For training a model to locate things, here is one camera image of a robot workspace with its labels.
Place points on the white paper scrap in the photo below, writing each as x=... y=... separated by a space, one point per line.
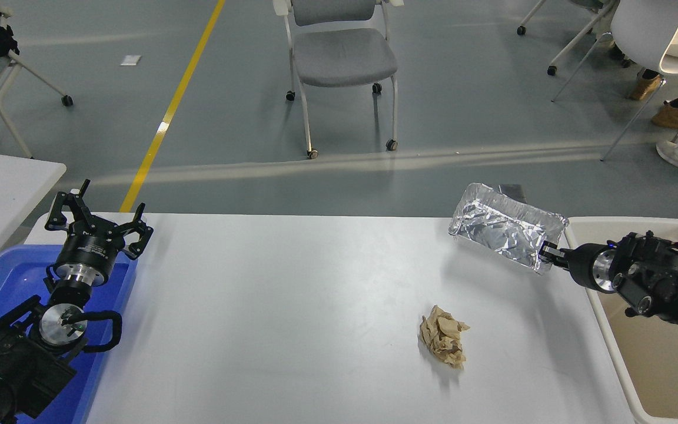
x=130 y=60

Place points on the silver foil tray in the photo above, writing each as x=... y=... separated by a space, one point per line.
x=501 y=229

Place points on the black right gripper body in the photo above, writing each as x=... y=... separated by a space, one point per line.
x=583 y=265

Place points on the metal floor plate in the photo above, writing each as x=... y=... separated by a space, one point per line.
x=512 y=189

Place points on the crumpled tan paper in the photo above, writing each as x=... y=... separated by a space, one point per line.
x=442 y=338

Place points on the white shell chair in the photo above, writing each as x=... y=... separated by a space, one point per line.
x=645 y=29

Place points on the white wheeled chair base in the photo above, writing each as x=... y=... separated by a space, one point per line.
x=551 y=69

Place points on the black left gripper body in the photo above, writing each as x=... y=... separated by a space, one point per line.
x=86 y=250

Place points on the large pale plastic bin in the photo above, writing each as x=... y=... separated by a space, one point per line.
x=668 y=383

